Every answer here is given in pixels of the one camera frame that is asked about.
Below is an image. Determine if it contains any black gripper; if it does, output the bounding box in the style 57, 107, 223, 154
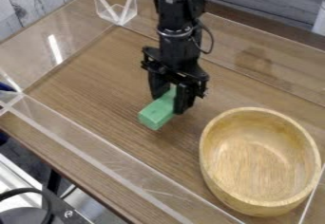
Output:
140, 31, 209, 115

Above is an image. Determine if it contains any green rectangular block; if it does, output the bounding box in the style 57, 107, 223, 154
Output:
137, 87, 175, 130

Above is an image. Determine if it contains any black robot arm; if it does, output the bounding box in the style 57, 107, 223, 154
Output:
140, 0, 211, 115

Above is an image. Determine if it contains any brown wooden bowl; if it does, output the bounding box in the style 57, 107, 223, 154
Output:
199, 107, 320, 216

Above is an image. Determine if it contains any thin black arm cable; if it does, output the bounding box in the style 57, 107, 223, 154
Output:
189, 18, 215, 55

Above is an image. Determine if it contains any clear acrylic corner bracket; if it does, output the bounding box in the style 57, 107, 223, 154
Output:
93, 0, 137, 27

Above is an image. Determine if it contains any clear acrylic barrier wall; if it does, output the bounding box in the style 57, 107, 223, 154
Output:
0, 0, 325, 224

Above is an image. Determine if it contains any black cable bottom left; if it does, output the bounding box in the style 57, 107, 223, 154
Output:
0, 187, 54, 224

